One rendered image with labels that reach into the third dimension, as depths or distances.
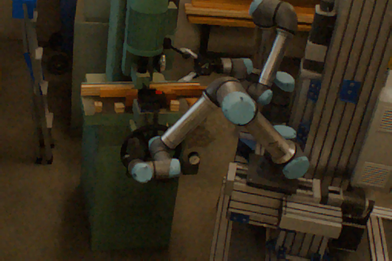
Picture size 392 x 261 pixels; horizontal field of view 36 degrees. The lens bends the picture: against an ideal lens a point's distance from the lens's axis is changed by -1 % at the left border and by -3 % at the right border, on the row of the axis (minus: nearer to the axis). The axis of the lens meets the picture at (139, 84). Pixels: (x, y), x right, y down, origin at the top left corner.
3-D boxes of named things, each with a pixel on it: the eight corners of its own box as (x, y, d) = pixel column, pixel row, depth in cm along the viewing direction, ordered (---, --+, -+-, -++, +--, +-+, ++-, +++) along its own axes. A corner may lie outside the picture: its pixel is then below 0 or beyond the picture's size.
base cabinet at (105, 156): (89, 252, 327) (96, 148, 292) (79, 184, 376) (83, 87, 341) (169, 246, 336) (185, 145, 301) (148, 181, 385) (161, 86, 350)
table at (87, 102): (86, 137, 277) (86, 126, 274) (80, 102, 302) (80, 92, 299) (212, 132, 289) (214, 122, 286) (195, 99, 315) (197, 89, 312)
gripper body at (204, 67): (198, 60, 272) (223, 60, 274) (193, 56, 280) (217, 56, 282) (197, 76, 274) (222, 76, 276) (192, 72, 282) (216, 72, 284)
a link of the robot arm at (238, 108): (303, 148, 259) (232, 73, 232) (317, 170, 246) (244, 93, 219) (281, 165, 261) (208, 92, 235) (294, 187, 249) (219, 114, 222)
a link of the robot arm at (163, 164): (175, 149, 246) (148, 151, 244) (181, 166, 237) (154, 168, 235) (174, 164, 250) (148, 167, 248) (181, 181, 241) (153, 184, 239)
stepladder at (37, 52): (29, 165, 391) (7, -5, 331) (33, 143, 412) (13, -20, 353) (54, 164, 391) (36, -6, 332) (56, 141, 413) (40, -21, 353)
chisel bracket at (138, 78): (135, 92, 294) (136, 76, 290) (129, 78, 306) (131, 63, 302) (149, 92, 296) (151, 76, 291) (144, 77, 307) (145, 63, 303)
